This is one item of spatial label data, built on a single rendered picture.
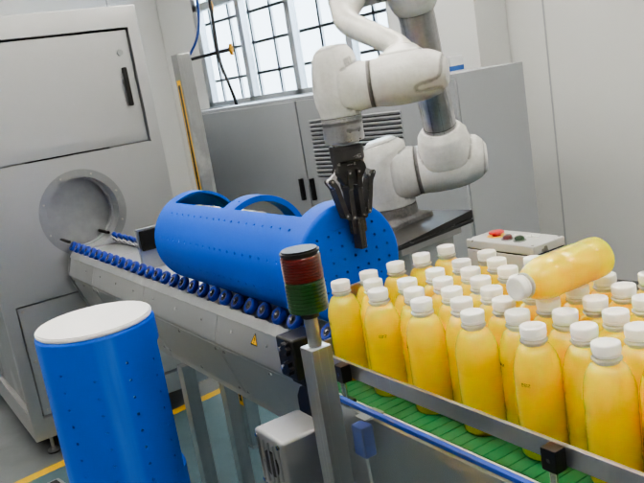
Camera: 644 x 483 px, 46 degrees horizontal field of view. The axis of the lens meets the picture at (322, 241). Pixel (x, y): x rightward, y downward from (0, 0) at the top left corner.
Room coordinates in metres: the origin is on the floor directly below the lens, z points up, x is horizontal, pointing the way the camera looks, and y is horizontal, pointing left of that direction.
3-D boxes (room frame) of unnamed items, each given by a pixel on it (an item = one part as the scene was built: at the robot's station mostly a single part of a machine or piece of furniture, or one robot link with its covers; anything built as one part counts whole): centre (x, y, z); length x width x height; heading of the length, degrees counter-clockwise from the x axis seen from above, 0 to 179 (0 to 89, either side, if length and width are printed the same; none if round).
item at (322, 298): (1.14, 0.04, 1.18); 0.06 x 0.06 x 0.05
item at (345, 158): (1.67, -0.09, 1.32); 0.08 x 0.07 x 0.09; 122
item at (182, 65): (3.10, 0.43, 0.85); 0.06 x 0.06 x 1.70; 32
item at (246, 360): (2.55, 0.48, 0.79); 2.17 x 0.29 x 0.34; 32
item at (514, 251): (1.64, -0.42, 1.05); 0.20 x 0.10 x 0.10; 32
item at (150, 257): (2.79, 0.63, 1.00); 0.10 x 0.04 x 0.15; 122
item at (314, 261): (1.14, 0.04, 1.23); 0.06 x 0.06 x 0.04
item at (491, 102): (4.26, -0.17, 0.72); 2.15 x 0.54 x 1.45; 40
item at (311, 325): (1.14, 0.04, 1.18); 0.06 x 0.06 x 0.16
